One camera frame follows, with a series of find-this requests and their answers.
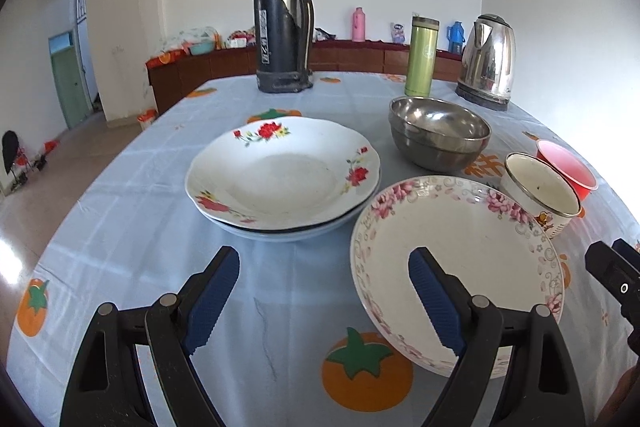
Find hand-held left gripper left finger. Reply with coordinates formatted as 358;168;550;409
59;246;241;427

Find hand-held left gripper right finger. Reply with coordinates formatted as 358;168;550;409
407;246;587;427

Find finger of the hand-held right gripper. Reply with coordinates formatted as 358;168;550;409
585;238;640;347

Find pink floral white plate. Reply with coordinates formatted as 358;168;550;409
350;175;566;379

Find white enamel bowl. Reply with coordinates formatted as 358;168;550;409
500;152;583;240

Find pale blue printed tablecloth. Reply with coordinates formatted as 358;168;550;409
7;72;640;427

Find red flower white plate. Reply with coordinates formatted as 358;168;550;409
185;117;382;228

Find stainless steel bowl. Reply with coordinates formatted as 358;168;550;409
391;127;491;172
389;96;493;148

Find black kettle base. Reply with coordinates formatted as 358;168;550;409
455;79;511;112

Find brown wooden low cabinet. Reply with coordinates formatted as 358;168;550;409
146;39;463;115

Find green tumbler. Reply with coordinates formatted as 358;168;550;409
404;16;441;98

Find black chair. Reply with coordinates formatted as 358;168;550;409
1;130;21;178

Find stainless steel electric kettle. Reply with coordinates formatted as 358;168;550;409
460;13;517;105

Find green door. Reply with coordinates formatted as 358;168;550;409
48;32;91;130

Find clear plastic bags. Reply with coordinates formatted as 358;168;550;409
160;27;223;58

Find blue thermos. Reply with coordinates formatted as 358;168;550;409
446;22;466;55

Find black steel thermos flask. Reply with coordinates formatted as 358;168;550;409
251;0;316;94

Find pink thermos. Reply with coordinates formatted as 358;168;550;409
351;7;367;42

